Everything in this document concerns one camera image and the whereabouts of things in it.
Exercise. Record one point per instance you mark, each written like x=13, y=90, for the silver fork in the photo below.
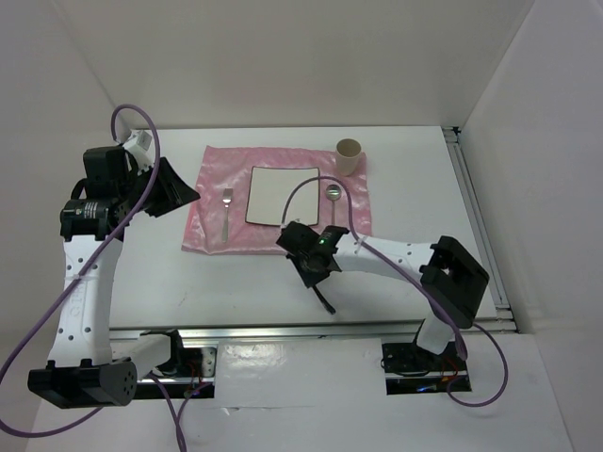
x=227, y=198

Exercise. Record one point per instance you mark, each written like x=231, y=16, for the beige paper cup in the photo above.
x=347, y=155

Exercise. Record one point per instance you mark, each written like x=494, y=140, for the aluminium rail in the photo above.
x=455, y=151
x=271, y=332

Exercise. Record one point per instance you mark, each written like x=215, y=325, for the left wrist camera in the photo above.
x=138, y=143

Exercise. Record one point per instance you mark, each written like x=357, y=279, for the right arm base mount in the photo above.
x=410, y=370

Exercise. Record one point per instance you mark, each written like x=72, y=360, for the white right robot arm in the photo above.
x=444, y=272

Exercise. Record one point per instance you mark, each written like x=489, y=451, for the aluminium right side rail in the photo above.
x=455, y=151

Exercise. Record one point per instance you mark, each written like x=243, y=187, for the silver table knife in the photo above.
x=330, y=309

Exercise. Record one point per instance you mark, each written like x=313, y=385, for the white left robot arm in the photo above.
x=82, y=370

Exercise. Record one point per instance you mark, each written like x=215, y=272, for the pink satin placemat cloth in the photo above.
x=247, y=193

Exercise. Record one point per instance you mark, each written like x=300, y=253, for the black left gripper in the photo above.
x=174, y=193

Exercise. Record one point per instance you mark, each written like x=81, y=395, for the aluminium front rail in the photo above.
x=271, y=332

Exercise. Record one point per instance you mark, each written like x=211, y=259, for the white square plate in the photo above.
x=270, y=189

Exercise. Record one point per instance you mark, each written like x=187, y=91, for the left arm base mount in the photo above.
x=188, y=371

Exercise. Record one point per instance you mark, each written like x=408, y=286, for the silver spoon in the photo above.
x=333, y=194

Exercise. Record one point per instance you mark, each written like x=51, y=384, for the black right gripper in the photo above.
x=310, y=279

